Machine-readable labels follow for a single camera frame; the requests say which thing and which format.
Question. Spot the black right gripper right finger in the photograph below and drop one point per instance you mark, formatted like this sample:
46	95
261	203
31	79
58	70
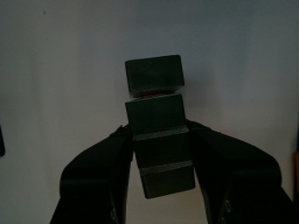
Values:
241	180

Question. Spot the dark object at table edge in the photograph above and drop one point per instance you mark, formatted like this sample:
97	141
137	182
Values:
2	141

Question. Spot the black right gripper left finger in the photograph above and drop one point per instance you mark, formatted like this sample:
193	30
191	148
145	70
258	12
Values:
95	180

